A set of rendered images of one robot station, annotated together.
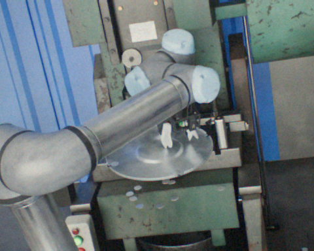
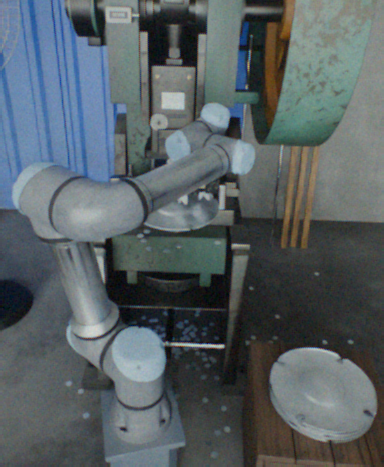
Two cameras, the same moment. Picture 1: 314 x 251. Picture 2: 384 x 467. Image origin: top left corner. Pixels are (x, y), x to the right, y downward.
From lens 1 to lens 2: 0.37 m
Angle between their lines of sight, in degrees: 10
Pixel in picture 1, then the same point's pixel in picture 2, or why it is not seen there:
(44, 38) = (68, 92)
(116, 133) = (168, 191)
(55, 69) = (74, 119)
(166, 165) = (180, 218)
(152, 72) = (193, 139)
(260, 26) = (285, 114)
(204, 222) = (196, 266)
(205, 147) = (212, 207)
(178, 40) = (217, 113)
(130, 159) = not seen: hidden behind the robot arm
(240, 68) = not seen: hidden behind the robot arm
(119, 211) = (128, 248)
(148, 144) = not seen: hidden behind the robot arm
